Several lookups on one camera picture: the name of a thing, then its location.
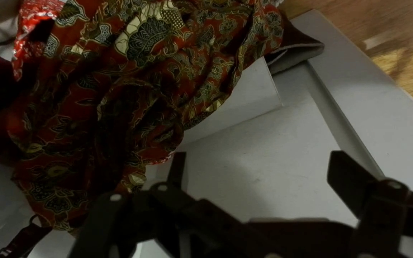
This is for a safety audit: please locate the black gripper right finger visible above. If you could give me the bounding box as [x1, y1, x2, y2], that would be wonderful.
[327, 151, 413, 258]

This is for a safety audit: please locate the patterned brown red fabric bag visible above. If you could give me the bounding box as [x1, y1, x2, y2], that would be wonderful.
[0, 0, 326, 235]

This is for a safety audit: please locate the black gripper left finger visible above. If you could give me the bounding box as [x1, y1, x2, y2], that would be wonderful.
[67, 151, 284, 258]

